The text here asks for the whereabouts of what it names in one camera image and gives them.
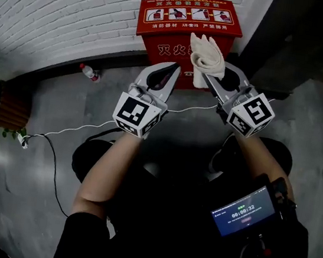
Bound person's right forearm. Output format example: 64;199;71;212
226;132;304;202

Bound person's left forearm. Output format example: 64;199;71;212
71;126;145;221

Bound person's black shirt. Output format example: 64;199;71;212
52;148;318;258

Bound brown wooden planter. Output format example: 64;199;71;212
0;80;35;133

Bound white power strip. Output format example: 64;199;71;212
15;133;31;150

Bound chest-mounted screen device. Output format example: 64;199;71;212
208;179;280;244

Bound red fire extinguisher box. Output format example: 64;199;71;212
129;0;248;98

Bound black floor cable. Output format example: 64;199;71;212
33;134;81;218

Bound white cloth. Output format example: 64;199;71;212
183;32;230;93

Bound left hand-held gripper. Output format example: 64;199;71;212
109;54;183;143

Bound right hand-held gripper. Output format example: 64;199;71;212
196;58;282;143

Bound thin white cable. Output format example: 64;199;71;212
18;63;277;175

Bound person's black trousers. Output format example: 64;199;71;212
66;110;296;233

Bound clear plastic bottle red cap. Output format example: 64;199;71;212
77;62;103;84

